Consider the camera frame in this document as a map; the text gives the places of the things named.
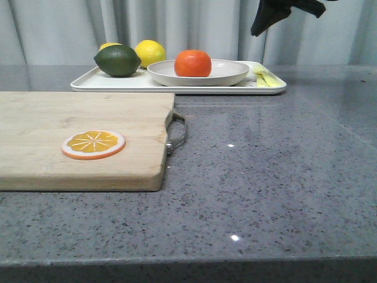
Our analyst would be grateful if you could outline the yellow lemon right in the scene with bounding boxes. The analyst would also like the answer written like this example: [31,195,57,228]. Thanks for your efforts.
[135,40,167,68]

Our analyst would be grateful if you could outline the yellow lemon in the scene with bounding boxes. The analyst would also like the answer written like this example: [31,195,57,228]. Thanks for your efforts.
[135,40,167,68]
[99,42,121,51]

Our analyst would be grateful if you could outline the yellow plastic knife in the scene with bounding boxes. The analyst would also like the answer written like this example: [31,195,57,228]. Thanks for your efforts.
[264,69,286,87]

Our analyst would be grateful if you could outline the yellow plastic fork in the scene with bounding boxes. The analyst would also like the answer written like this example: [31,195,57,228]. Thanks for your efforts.
[254,64,269,87]

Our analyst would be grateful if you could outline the orange slice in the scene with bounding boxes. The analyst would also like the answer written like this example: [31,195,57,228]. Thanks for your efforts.
[61,130,126,160]

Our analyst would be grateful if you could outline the yellow lemon left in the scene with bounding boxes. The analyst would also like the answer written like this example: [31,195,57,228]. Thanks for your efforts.
[99,42,121,51]

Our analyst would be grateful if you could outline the beige round plate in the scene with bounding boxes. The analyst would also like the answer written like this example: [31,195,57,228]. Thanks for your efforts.
[147,59,250,87]

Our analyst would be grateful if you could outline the wooden cutting board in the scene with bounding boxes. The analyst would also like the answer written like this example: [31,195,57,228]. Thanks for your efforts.
[1,91,186,192]

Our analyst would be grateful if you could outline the grey curtain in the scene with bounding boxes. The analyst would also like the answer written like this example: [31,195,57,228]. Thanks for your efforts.
[1,1,376,65]

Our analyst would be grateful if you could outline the orange mandarin fruit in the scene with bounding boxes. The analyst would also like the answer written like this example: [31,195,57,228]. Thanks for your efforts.
[174,50,212,77]

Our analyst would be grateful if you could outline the green lime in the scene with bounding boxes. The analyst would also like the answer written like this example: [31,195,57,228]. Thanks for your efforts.
[94,45,141,77]

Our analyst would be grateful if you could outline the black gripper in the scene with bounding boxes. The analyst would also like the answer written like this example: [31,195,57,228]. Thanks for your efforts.
[250,0,326,37]

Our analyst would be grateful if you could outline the white rectangular tray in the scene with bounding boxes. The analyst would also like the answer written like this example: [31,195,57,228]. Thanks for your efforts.
[71,61,287,95]

